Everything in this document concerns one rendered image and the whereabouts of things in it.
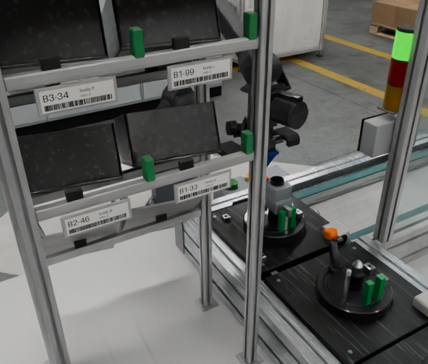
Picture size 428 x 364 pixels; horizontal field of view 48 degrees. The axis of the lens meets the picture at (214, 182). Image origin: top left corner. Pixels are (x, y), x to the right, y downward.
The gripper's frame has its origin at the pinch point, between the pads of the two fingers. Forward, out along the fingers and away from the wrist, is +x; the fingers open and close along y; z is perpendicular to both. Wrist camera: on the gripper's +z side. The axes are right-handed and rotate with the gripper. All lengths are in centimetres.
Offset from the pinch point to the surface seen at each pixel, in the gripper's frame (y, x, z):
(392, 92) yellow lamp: -16.6, -20.2, -19.3
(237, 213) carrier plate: 4.6, 12.7, 1.3
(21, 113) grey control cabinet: 16, 89, 288
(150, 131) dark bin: 33.7, -25.0, -21.8
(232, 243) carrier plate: 11.6, 12.6, -7.9
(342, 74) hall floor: -301, 112, 283
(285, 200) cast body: -0.4, 4.1, -10.2
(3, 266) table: 57, 24, 24
